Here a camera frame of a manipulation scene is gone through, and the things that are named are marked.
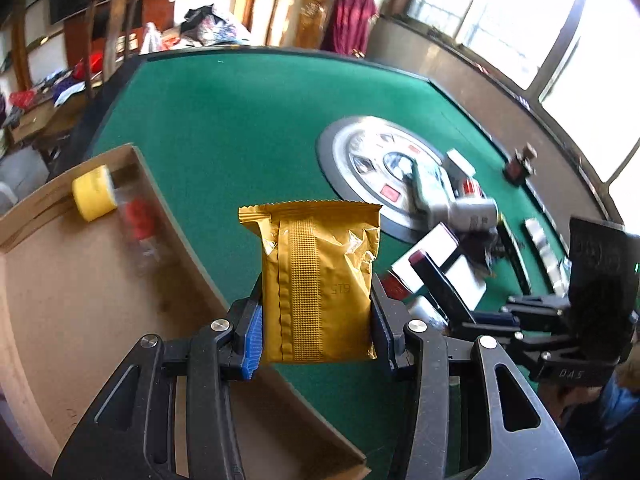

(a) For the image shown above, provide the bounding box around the cardboard box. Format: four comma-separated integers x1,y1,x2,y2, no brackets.
0,144,372,480

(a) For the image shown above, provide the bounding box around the white flat box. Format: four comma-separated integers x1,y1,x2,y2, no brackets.
442,255,487,311
391,222,459,288

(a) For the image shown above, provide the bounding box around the pile of printed bags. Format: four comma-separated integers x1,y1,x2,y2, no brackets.
179,4,251,47

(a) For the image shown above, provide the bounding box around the window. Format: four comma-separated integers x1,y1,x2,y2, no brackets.
404,0,640,184

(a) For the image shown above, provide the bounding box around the blue cartoon tissue pack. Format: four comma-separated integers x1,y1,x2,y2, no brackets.
407,157,453,216

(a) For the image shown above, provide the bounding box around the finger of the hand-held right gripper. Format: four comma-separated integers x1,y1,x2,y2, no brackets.
500,294,572,332
446,311,569,357

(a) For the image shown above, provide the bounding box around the dark bottle with wooden cap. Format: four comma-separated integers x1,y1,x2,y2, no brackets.
504,143,539,184

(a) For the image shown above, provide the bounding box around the clear bottle with red label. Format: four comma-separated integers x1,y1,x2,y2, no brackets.
112,182,171,276

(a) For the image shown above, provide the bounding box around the silver foil packet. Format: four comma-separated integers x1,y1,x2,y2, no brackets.
545,257,572,297
524,216,552,261

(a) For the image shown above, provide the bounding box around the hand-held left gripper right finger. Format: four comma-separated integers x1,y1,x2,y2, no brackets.
370,274,581,480

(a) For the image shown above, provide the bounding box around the white printed carton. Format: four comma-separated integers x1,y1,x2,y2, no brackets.
444,149,478,178

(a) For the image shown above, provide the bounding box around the yellow tape roll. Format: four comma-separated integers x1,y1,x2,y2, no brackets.
71,164,118,222

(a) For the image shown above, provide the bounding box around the person's blue jeans leg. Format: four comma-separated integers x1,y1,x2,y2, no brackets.
550,355,640,471

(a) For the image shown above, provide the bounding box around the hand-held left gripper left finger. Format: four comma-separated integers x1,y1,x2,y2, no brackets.
52,275,264,480

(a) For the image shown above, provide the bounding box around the wooden chair with carved back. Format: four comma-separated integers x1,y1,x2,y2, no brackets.
266,0,347,52

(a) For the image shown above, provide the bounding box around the white plastic bag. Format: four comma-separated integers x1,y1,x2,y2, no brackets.
140,22,164,55

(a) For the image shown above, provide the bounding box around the black snack packet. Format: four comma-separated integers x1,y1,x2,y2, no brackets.
409,250,477,326

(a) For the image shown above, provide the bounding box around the gold foil snack packet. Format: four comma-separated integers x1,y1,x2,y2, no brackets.
238,199,383,364

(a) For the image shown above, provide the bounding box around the dark red cloth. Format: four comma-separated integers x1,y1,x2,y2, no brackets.
320,0,379,57

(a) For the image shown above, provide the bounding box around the round silver table centre panel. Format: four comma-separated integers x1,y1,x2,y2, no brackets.
316,116,453,243

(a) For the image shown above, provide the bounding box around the wooden armchair with curved back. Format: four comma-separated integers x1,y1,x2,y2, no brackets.
82,0,152,97

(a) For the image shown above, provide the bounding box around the cluttered wooden side table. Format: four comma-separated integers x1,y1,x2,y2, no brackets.
0,57,103,161

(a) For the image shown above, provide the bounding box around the black marker with green caps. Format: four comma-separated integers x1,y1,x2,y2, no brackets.
497,215,532,295

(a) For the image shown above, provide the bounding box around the plain white plastic bottle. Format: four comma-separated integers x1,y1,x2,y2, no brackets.
447,196,500,233

